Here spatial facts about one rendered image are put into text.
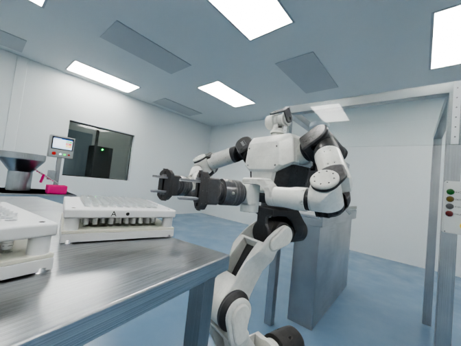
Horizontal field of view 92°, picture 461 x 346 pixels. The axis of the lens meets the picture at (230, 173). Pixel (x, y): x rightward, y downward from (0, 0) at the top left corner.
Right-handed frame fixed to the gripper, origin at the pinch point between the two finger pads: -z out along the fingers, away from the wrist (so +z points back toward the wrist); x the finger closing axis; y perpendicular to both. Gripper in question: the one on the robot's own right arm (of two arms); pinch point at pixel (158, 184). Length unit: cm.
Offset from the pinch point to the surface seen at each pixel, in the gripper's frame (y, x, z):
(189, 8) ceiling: 87, -191, 121
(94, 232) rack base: -11.1, 11.5, -33.0
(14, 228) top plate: -19, 7, -51
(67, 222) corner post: -8.1, 9.3, -37.0
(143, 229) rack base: -16.6, 11.2, -24.1
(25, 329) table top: -31, 14, -55
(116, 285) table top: -31, 14, -44
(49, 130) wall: 429, -74, 194
